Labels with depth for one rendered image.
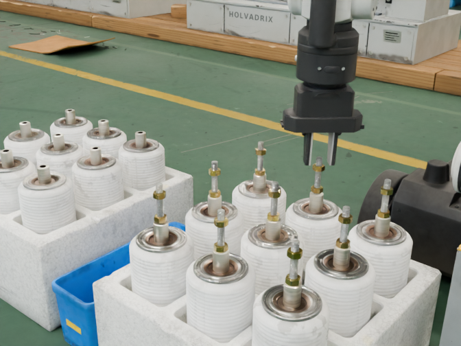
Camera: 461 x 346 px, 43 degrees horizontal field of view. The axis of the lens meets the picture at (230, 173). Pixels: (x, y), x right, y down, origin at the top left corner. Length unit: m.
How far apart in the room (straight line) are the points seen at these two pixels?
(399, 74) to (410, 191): 1.63
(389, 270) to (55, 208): 0.58
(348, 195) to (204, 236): 0.77
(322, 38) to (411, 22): 2.04
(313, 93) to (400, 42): 2.01
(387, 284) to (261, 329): 0.26
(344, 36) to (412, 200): 0.46
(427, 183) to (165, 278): 0.59
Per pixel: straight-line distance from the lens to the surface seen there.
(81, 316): 1.02
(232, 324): 0.81
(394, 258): 0.90
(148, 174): 1.22
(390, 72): 2.83
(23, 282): 1.15
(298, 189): 1.64
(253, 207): 1.00
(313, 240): 0.95
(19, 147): 1.32
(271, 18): 3.23
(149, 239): 0.89
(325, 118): 0.89
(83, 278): 1.10
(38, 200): 1.07
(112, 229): 1.14
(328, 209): 0.98
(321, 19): 0.82
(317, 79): 0.86
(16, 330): 1.17
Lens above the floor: 0.69
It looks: 23 degrees down
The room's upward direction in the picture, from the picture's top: 1 degrees clockwise
